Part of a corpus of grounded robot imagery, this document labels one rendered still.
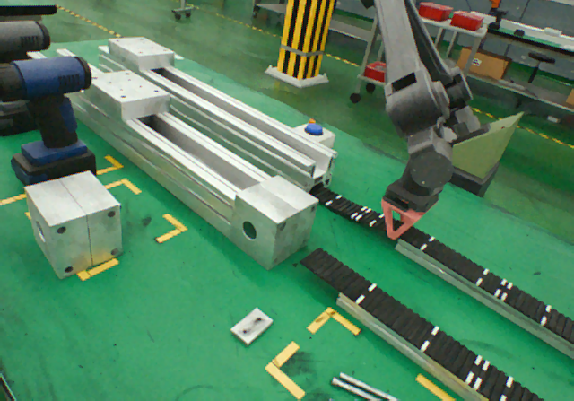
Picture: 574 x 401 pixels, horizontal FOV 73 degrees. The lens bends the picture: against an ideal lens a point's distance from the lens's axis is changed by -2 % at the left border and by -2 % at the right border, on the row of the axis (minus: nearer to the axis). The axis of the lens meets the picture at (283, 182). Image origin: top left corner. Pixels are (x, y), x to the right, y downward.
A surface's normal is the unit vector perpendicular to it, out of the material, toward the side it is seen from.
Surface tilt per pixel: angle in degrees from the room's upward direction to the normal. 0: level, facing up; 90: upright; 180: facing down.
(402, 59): 52
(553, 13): 90
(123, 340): 0
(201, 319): 0
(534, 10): 90
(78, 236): 90
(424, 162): 90
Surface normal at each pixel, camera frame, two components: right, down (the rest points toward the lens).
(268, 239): -0.65, 0.30
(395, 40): -0.61, -0.46
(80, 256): 0.69, 0.47
